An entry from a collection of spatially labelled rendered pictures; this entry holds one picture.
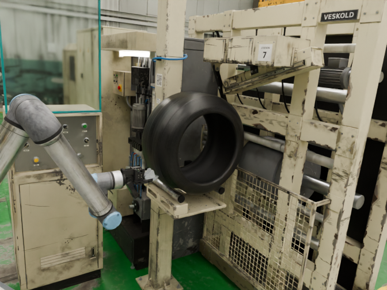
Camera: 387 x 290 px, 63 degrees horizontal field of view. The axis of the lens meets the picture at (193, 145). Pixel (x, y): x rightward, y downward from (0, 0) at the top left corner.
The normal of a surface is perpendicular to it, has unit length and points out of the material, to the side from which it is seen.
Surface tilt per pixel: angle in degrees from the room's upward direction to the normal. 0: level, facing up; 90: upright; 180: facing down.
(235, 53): 90
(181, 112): 56
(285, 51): 90
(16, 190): 90
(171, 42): 90
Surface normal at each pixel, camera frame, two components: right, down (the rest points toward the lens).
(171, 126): -0.15, -0.13
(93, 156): 0.54, 0.25
